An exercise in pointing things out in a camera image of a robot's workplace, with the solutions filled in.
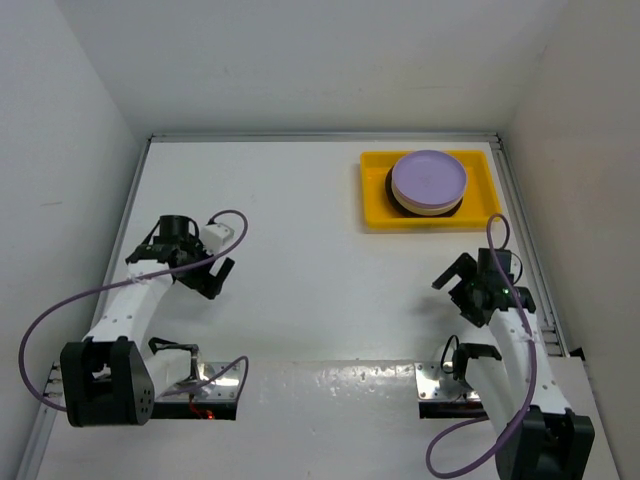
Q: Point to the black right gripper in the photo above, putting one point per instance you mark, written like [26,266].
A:
[464,267]

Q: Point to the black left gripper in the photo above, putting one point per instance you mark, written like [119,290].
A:
[206,283]

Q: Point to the purple plate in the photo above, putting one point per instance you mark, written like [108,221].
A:
[429,179]

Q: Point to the orange plate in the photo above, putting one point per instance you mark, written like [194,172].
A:
[412,210]

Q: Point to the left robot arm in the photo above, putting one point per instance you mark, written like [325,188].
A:
[116,373]

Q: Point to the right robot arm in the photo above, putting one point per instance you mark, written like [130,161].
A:
[539,435]

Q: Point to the yellow plastic bin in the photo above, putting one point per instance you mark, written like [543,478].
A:
[480,199]

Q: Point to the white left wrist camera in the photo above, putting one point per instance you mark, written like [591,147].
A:
[215,237]

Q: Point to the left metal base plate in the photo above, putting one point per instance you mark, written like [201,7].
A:
[217,381]

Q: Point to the metal base plate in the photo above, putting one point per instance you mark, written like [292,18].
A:
[433,385]
[217,381]

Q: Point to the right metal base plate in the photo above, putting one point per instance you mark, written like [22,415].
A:
[433,385]

